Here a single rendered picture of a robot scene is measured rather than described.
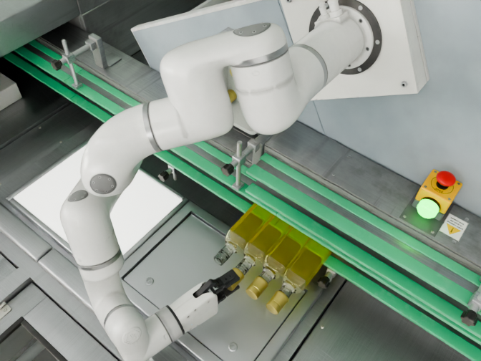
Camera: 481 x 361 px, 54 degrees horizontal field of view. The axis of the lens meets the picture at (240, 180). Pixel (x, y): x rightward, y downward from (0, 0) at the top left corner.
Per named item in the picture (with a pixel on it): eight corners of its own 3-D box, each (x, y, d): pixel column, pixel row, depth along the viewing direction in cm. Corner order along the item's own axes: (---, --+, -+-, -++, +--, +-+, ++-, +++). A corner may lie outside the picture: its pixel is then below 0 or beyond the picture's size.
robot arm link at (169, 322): (174, 349, 106) (185, 342, 107) (170, 334, 99) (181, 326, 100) (157, 324, 110) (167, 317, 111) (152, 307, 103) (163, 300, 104)
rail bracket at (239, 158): (249, 167, 128) (220, 196, 122) (252, 123, 115) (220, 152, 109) (258, 173, 127) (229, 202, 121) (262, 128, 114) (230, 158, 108)
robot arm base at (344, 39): (304, -4, 93) (260, 25, 84) (361, -18, 84) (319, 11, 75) (325, 70, 100) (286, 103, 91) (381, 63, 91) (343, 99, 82)
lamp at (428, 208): (417, 205, 106) (411, 214, 104) (424, 193, 102) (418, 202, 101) (436, 215, 104) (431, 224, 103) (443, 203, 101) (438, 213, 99)
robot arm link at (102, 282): (126, 252, 89) (153, 336, 98) (104, 228, 99) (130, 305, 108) (82, 272, 85) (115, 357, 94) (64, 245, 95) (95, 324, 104)
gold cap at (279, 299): (285, 292, 107) (274, 306, 105) (290, 302, 109) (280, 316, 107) (273, 289, 110) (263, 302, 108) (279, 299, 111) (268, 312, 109)
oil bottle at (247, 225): (269, 195, 131) (221, 247, 120) (271, 183, 127) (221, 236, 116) (286, 206, 129) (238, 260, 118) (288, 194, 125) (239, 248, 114)
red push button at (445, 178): (429, 187, 102) (434, 177, 100) (436, 176, 104) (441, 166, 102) (447, 196, 101) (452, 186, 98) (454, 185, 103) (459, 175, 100)
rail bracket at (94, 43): (112, 58, 157) (58, 92, 146) (102, 12, 144) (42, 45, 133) (122, 64, 156) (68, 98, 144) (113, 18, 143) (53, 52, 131)
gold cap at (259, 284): (255, 280, 113) (244, 293, 111) (257, 273, 111) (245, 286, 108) (267, 289, 112) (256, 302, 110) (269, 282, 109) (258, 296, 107)
